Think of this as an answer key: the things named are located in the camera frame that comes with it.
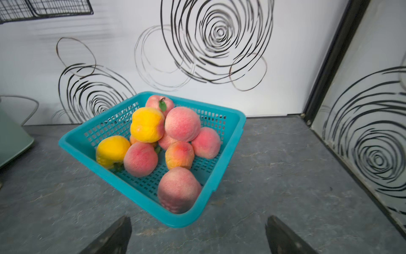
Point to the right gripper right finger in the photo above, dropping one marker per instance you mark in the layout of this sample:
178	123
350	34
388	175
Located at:
283	240

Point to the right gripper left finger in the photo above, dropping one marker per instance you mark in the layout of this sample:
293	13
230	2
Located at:
114	240

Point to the pink peach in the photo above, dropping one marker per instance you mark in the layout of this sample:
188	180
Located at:
140	160
178	190
182	124
207	144
166	141
161	103

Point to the yellow pepper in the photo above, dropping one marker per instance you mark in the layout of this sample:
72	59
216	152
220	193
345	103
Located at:
148	125
111	151

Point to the orange peach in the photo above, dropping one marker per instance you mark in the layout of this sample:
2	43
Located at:
179	154
133	141

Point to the mint green toaster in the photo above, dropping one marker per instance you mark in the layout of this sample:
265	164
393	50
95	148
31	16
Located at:
14	139

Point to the black wire wall basket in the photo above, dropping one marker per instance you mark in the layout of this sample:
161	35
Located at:
27	10

